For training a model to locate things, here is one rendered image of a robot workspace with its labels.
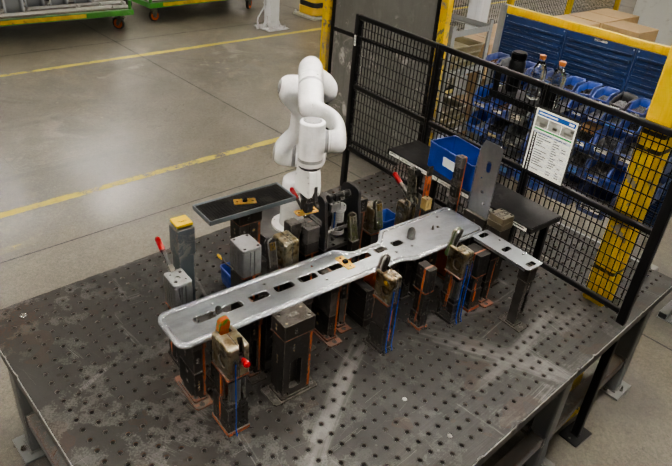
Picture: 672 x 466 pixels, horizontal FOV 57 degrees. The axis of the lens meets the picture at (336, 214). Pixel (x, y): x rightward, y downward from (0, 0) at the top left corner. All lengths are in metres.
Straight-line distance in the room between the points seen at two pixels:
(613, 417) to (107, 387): 2.41
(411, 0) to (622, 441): 3.09
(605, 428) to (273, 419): 1.85
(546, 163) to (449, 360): 0.98
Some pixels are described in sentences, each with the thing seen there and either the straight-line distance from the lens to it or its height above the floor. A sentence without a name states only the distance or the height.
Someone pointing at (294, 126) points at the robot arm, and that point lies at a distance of 2.56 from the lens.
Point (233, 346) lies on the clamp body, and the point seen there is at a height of 1.06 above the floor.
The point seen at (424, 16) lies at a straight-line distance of 4.63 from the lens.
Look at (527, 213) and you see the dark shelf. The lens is 2.82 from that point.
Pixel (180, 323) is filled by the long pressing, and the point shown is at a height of 1.00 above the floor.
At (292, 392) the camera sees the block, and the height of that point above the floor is 0.72.
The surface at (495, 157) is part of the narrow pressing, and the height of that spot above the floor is 1.28.
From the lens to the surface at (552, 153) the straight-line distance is 2.83.
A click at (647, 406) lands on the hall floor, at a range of 3.69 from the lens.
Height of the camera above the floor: 2.33
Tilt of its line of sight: 31 degrees down
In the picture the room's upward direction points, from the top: 5 degrees clockwise
